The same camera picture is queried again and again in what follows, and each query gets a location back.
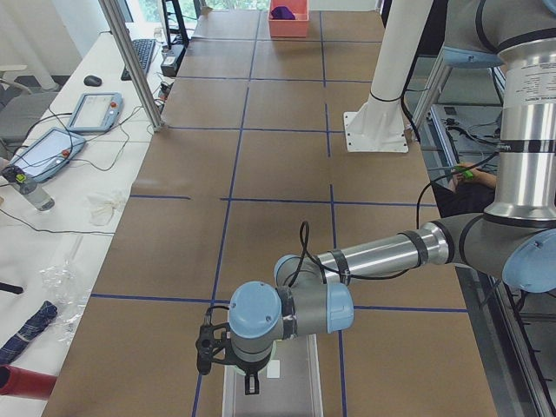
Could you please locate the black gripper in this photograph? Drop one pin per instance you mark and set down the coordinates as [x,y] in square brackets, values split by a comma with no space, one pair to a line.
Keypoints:
[248,368]

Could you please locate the purple cloth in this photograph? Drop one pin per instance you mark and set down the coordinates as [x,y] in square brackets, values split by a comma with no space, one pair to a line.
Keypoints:
[282,12]

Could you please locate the pale green bowl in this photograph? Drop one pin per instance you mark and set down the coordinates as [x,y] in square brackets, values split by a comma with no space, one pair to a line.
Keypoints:
[237,370]

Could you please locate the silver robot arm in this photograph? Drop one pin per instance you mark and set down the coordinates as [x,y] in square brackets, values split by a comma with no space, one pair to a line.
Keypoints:
[512,239]

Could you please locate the clear plastic storage box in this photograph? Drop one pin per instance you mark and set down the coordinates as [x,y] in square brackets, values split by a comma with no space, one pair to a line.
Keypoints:
[290,384]

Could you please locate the black desktop box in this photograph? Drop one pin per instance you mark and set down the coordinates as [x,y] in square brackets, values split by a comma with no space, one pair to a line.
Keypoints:
[172,59]

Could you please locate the crumpled clear plastic wrap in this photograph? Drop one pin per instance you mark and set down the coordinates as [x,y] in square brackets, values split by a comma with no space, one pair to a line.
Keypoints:
[67,292]

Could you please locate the folded blue umbrella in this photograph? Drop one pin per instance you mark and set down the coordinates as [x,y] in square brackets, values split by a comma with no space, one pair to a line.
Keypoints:
[33,327]

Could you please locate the red cylinder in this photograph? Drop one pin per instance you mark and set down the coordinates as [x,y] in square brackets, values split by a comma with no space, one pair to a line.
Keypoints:
[19,382]

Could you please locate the person in black clothes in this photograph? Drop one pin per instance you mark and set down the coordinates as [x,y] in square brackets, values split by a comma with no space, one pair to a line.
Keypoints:
[465,195]

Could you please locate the clear water bottle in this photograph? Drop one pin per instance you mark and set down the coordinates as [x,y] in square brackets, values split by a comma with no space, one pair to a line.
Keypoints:
[28,188]

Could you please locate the near teach pendant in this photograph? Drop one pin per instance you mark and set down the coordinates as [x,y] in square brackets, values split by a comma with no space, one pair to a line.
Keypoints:
[49,154]

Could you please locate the teach pendant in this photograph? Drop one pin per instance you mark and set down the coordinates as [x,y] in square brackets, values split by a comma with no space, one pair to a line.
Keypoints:
[95,112]
[49,154]

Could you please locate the far teach pendant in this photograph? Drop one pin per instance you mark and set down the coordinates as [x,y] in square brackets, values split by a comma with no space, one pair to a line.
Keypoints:
[95,112]

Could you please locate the black computer mouse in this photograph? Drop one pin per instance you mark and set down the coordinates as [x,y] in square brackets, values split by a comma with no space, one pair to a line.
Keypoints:
[92,81]

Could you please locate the black keyboard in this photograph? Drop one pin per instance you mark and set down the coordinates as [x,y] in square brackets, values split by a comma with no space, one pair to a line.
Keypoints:
[144,49]

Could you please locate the pink plastic tray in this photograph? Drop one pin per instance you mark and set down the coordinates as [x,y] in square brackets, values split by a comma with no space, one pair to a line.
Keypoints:
[290,28]

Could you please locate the white pedestal base plate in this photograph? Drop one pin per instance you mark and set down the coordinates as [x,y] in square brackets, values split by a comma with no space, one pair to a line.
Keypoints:
[377,127]

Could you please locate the green handled tool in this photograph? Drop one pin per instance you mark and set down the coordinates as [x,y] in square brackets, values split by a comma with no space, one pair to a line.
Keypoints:
[464,171]

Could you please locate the aluminium frame post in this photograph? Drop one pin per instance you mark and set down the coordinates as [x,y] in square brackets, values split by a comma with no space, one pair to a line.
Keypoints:
[117,26]

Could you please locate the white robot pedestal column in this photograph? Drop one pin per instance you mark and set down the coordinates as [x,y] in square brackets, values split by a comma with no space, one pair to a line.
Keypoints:
[405,24]

